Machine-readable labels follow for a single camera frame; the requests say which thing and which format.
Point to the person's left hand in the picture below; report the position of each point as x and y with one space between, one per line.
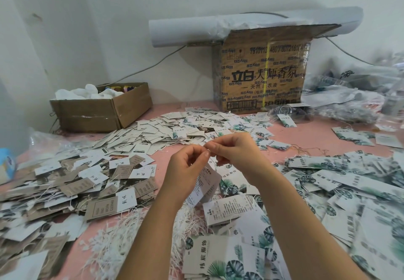
183 172

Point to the blue tissue pack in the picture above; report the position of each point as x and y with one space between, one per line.
7 164

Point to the clear plastic bag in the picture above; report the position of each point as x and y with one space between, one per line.
49 141

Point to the white crumpled material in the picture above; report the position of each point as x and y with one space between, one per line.
87 92

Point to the pile of green leaf tags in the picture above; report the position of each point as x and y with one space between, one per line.
347 198

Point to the heap of clear plastic bags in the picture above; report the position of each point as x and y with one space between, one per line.
369 90

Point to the heap of small tags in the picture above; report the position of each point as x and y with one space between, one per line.
177 128

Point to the single white leaf print tag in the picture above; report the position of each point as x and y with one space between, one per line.
203 185

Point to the person's right forearm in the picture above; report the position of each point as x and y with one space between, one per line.
312 235

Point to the pile of brown white tags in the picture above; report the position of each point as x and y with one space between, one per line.
63 201

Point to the white roll in plastic wrap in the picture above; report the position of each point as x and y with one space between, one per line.
184 29

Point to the person's left forearm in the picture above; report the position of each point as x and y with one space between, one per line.
151 245

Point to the large printed cardboard box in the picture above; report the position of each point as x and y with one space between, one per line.
262 72

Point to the person's right hand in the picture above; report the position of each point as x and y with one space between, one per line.
240 152

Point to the small open cardboard box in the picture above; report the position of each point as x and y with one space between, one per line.
101 109

